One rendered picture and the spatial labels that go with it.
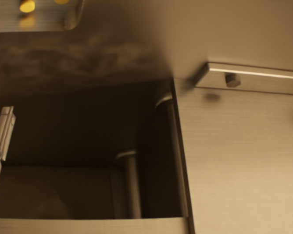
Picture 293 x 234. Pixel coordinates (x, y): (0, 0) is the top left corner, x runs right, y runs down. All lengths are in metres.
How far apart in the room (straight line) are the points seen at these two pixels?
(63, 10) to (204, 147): 0.18
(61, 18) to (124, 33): 0.06
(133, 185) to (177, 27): 0.28
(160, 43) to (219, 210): 0.15
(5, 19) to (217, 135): 0.22
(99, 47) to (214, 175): 0.15
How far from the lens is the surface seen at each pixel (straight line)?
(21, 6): 0.36
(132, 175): 0.63
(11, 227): 0.40
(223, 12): 0.40
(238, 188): 0.46
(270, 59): 0.48
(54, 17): 0.37
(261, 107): 0.51
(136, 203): 0.62
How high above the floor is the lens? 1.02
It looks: 24 degrees down
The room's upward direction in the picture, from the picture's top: 173 degrees clockwise
